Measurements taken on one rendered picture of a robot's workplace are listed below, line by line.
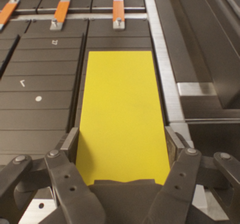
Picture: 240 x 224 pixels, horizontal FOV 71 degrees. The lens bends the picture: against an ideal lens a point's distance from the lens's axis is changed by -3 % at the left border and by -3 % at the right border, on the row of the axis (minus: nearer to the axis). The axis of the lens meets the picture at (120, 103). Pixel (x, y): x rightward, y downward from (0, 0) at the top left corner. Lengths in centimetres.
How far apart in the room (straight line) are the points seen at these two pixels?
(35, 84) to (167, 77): 23
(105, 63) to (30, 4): 42
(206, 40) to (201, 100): 11
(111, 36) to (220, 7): 20
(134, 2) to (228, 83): 35
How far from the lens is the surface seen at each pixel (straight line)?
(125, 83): 17
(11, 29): 50
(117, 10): 48
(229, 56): 29
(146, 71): 18
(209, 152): 54
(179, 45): 41
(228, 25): 30
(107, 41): 37
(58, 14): 49
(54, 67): 34
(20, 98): 32
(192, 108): 36
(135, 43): 37
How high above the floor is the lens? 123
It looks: 57 degrees down
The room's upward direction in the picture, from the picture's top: straight up
